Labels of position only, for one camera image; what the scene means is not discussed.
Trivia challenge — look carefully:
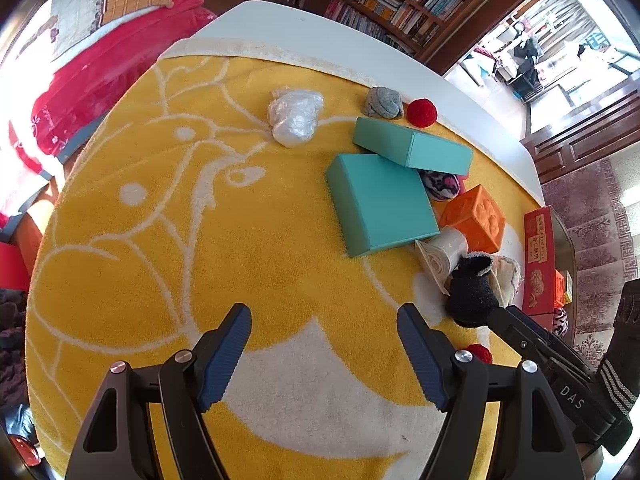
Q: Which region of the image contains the dark fuzzy cloth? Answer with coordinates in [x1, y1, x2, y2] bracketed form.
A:
[0, 287, 31, 411]

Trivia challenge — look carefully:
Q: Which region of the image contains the person's right forearm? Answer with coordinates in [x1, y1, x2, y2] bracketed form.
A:
[597, 282, 640, 416]

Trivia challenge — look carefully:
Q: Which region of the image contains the beige bag roll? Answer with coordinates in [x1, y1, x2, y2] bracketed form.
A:
[414, 226, 470, 295]

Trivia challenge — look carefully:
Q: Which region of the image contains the purple patterned rug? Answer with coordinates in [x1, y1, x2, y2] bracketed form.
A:
[542, 157, 640, 361]

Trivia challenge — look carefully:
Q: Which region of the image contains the crumpled white plastic bag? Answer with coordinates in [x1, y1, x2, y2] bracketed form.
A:
[267, 89, 325, 149]

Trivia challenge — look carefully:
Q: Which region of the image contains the brown wooden door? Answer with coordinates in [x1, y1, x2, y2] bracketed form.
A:
[520, 90, 640, 186]

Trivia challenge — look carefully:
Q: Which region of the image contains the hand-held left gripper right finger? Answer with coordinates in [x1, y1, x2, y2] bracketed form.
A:
[396, 303, 586, 480]

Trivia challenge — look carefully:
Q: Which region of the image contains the teal box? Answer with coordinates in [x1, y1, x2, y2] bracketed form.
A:
[325, 153, 441, 259]

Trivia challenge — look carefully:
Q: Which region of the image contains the grey rolled sock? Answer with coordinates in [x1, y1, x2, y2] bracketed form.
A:
[362, 86, 405, 120]

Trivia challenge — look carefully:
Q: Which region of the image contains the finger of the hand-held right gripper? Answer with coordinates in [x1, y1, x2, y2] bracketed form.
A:
[487, 305, 547, 356]

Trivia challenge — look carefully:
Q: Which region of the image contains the large red pompom ball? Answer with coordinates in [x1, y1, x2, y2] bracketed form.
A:
[405, 98, 439, 129]

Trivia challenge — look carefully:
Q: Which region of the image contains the red fleece blanket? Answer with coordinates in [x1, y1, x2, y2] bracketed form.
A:
[0, 0, 221, 221]

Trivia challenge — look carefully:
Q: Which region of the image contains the orange foam cube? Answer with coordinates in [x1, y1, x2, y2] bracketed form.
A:
[439, 184, 506, 255]

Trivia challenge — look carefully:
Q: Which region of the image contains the beige checked quilt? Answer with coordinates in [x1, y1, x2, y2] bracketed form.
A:
[47, 0, 108, 63]

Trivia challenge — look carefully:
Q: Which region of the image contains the black sock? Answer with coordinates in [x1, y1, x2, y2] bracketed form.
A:
[444, 253, 501, 327]

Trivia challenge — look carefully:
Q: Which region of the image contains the small orange yellow box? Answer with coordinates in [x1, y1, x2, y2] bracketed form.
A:
[554, 269, 575, 308]

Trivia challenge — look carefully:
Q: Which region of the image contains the yellow printed blanket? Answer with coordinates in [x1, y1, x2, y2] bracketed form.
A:
[25, 37, 546, 480]

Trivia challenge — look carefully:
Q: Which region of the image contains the teal box lid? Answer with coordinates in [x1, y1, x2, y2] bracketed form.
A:
[352, 116, 474, 179]

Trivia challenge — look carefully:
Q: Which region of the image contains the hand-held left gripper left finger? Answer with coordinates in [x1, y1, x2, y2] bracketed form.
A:
[65, 303, 253, 480]

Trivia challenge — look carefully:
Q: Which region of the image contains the cream fuzzy sock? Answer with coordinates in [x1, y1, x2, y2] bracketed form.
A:
[487, 254, 523, 307]

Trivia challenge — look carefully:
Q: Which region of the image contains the long red box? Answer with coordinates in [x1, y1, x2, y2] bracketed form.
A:
[522, 206, 557, 317]

